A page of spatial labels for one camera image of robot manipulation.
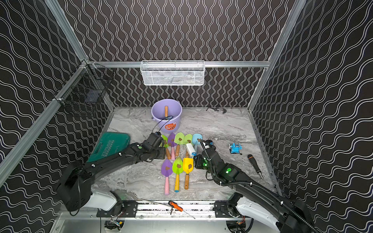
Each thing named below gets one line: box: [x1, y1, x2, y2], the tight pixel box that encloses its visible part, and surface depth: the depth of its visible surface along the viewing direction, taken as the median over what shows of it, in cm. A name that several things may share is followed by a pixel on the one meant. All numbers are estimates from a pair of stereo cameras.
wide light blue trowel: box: [192, 133, 203, 146], surface depth 105 cm
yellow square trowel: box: [182, 157, 194, 190], surface depth 90 cm
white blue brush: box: [186, 142, 197, 156], surface depth 86 cm
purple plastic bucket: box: [151, 98, 183, 134], surface depth 102 cm
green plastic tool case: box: [86, 131, 131, 163], surface depth 96 cm
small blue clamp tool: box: [229, 142, 243, 154], surface depth 94 cm
